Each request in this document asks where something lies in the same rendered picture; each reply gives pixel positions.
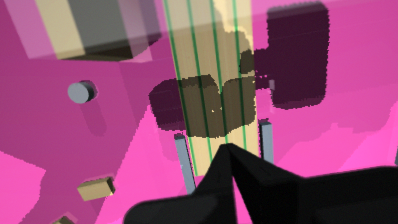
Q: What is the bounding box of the grey cylinder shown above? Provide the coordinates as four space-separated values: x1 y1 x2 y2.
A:
68 82 94 104

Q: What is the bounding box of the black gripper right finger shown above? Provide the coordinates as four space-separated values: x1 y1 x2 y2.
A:
226 143 398 224

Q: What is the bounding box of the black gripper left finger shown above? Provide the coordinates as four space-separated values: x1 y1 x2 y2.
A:
122 144 239 224

